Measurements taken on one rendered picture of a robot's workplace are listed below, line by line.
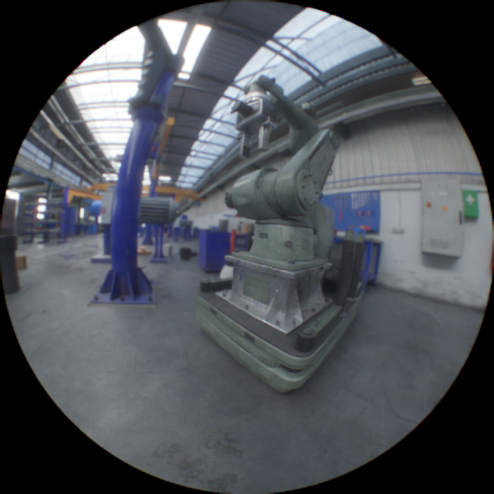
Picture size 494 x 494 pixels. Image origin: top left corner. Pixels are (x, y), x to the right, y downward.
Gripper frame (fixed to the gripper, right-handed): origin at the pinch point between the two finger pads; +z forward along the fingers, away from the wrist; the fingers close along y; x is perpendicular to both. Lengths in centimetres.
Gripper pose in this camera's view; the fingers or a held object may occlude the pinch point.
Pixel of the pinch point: (253, 148)
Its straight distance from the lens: 95.8
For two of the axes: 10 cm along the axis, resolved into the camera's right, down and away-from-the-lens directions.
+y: -6.7, -1.1, 7.4
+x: -7.4, 0.0, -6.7
